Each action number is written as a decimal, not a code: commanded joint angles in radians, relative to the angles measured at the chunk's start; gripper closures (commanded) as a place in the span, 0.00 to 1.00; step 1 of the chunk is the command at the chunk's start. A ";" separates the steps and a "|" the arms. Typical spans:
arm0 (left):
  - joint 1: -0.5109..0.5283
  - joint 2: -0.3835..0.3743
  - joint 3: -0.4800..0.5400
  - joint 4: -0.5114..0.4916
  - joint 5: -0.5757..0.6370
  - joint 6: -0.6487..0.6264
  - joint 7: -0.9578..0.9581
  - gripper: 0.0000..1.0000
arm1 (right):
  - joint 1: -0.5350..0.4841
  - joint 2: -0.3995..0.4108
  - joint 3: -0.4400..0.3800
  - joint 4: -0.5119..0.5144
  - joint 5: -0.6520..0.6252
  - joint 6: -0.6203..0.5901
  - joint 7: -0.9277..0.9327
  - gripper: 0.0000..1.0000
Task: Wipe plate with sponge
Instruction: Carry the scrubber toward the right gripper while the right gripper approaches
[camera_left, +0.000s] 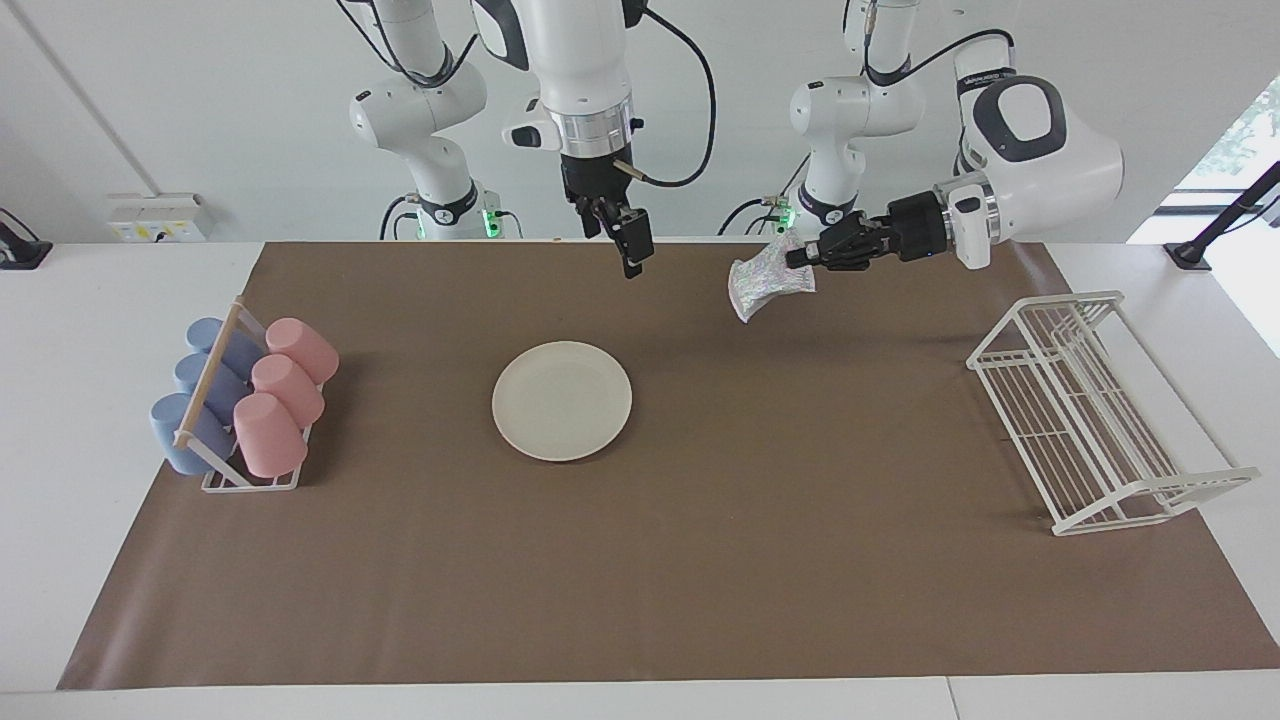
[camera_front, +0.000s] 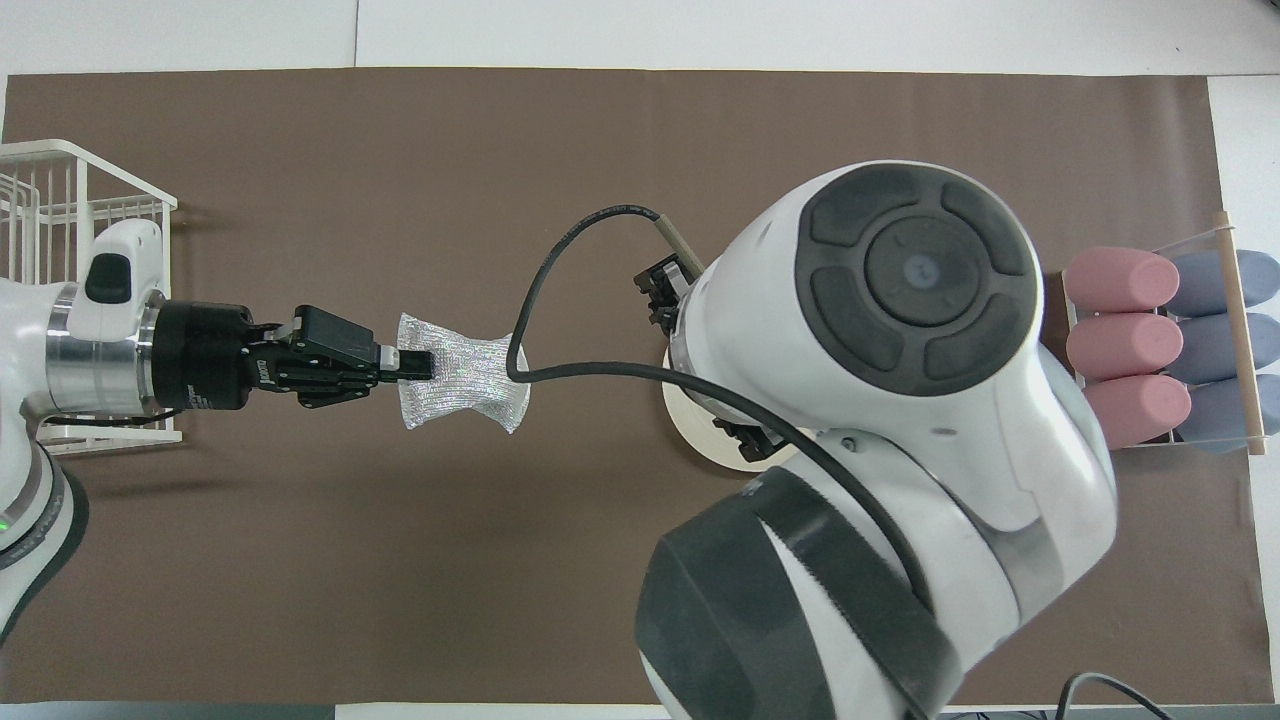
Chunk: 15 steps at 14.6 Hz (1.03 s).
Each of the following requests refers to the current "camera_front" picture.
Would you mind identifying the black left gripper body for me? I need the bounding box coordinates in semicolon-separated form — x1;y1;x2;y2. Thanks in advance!
150;301;387;413

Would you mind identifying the clear plastic wrapper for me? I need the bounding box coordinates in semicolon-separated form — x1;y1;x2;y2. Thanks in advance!
397;312;532;435

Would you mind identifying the white round plate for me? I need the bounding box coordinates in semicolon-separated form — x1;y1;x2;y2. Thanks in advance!
661;340;802;474

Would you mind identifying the brown table mat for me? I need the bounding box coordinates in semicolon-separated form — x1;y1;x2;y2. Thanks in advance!
0;67;1276;706

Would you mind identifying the pink plastic cup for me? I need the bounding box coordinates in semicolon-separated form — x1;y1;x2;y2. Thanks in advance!
1084;374;1194;450
1062;246;1182;314
1066;312;1187;382

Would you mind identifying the blue plastic cup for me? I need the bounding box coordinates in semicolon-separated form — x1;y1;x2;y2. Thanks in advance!
1170;312;1280;385
1180;374;1280;454
1170;249;1280;317

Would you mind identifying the white cup holder wooden bar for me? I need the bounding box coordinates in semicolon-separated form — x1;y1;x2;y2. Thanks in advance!
1061;210;1269;459

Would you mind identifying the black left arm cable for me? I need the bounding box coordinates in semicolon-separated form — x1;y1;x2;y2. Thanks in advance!
20;404;186;433

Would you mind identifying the white wire dish rack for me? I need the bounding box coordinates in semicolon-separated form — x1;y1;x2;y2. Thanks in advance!
0;139;184;457

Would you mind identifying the thin black cable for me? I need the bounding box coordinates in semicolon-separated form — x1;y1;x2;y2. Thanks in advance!
1054;671;1173;720

